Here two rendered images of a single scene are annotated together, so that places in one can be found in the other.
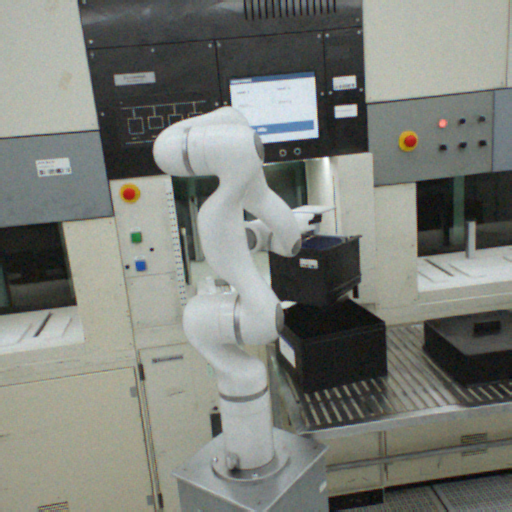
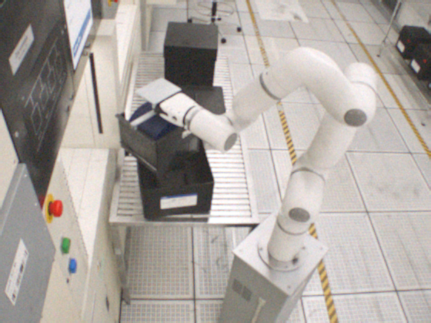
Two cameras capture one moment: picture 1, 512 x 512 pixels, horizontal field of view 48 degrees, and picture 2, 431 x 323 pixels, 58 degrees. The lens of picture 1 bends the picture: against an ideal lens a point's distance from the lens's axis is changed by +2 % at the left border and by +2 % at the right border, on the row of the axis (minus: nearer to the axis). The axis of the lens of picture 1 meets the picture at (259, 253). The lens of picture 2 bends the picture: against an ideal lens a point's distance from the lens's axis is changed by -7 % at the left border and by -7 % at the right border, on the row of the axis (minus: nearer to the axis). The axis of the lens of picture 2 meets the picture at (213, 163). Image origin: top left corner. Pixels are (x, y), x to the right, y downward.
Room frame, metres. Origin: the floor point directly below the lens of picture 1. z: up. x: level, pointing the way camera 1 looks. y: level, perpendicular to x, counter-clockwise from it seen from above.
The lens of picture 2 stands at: (1.55, 0.94, 2.07)
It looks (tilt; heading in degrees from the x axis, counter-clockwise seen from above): 45 degrees down; 268
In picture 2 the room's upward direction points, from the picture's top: 7 degrees clockwise
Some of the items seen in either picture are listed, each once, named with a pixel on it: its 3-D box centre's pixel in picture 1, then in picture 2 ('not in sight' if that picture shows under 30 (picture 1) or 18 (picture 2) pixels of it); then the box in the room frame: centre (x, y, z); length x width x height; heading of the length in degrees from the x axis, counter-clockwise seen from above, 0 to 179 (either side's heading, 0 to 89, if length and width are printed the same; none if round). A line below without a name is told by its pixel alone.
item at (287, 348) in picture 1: (327, 341); (172, 174); (1.67, -0.19, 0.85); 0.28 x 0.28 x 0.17; 16
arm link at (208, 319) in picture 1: (224, 342); (299, 207); (1.23, 0.10, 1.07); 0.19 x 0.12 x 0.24; 74
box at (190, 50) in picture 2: not in sight; (190, 54); (1.68, -1.08, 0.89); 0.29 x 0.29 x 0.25; 2
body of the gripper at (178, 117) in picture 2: (292, 223); (181, 110); (1.64, -0.11, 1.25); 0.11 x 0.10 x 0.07; 141
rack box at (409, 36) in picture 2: not in sight; (413, 42); (-0.48, -2.81, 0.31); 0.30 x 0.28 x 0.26; 94
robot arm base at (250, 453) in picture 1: (247, 424); (287, 236); (1.22, 0.07, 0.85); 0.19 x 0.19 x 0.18
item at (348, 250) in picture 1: (314, 258); (159, 126); (1.72, -0.17, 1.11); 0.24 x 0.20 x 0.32; 51
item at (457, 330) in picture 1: (487, 340); (195, 107); (1.62, -0.67, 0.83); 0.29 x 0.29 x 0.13; 7
